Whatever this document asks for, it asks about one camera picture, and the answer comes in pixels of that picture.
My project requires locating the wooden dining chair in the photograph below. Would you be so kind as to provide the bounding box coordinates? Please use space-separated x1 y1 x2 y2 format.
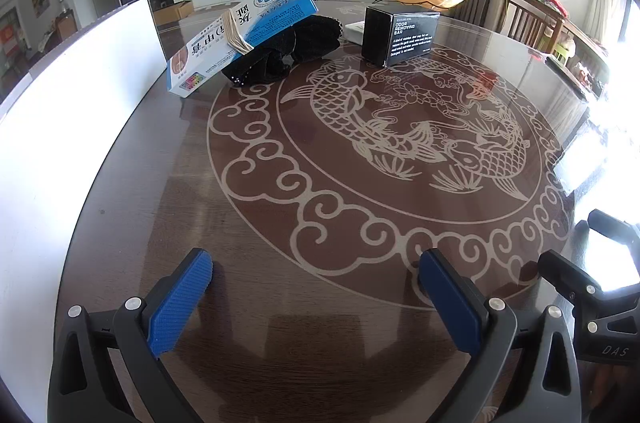
505 0 566 54

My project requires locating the cardboard box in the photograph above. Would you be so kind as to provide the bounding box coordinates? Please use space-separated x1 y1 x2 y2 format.
152 0 195 28

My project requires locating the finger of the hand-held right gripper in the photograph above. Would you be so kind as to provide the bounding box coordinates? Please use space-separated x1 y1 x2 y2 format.
537 249 640 310
587 209 640 249

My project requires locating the wooden side table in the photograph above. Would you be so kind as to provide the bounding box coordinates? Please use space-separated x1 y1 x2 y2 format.
52 0 81 44

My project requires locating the small white box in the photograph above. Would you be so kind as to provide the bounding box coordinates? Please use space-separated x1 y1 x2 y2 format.
342 21 366 45

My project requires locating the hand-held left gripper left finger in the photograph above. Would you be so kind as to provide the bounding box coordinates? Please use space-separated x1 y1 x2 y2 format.
47 248 216 423

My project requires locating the brown patterned desktop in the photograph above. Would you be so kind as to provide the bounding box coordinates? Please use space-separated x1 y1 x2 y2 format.
52 0 640 423

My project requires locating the tan raffia tie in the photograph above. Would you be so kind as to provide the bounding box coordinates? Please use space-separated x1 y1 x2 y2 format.
222 10 256 54

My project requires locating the blue and white carton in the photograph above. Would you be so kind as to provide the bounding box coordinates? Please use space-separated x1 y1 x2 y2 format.
166 0 319 98

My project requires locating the black printed box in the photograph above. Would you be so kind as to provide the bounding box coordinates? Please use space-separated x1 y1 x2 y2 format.
361 1 441 68

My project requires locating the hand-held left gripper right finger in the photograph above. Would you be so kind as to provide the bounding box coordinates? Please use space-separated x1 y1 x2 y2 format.
419 248 583 423

